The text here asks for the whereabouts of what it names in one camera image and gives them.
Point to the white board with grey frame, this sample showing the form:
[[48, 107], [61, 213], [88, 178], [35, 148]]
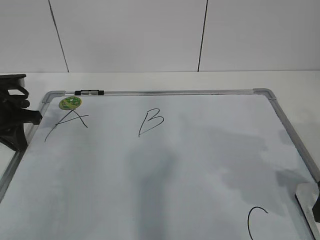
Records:
[[159, 165]]

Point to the green round magnet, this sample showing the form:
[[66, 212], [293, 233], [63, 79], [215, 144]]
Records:
[[70, 103]]

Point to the black and clear marker pen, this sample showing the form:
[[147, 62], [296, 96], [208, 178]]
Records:
[[91, 92]]

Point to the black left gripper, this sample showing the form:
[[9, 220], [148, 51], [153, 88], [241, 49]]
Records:
[[13, 112]]

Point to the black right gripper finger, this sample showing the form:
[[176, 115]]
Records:
[[316, 206]]

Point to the white board eraser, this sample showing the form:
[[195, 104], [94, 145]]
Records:
[[306, 195]]

